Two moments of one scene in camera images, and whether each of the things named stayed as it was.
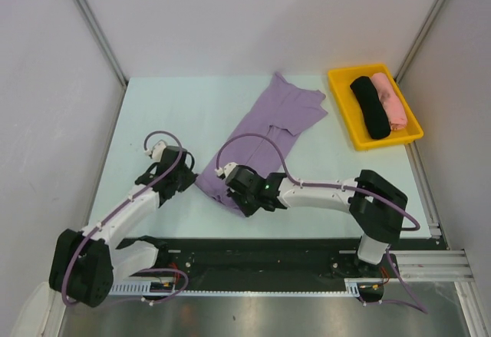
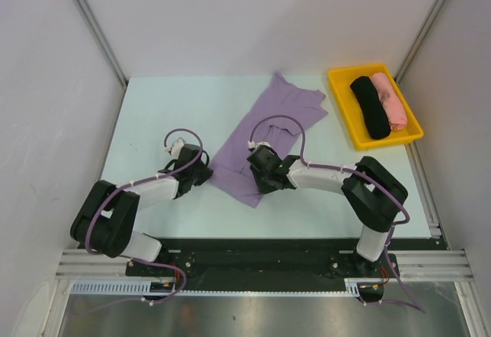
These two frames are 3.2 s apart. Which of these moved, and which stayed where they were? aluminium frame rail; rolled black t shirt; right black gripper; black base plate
Moved: right black gripper
Stayed: rolled black t shirt; aluminium frame rail; black base plate
